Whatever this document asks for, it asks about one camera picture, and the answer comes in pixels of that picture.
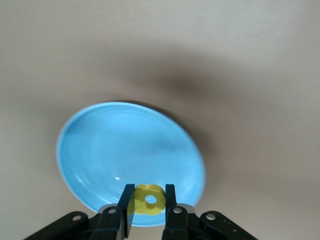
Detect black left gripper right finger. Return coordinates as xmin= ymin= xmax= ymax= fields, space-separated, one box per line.
xmin=162 ymin=184 xmax=258 ymax=240

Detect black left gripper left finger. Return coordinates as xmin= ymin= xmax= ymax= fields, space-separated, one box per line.
xmin=24 ymin=183 xmax=136 ymax=240

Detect blue plate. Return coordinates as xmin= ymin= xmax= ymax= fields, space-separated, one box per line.
xmin=55 ymin=101 xmax=207 ymax=228

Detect yellow foam letter d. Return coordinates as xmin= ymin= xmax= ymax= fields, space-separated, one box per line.
xmin=133 ymin=183 xmax=166 ymax=217

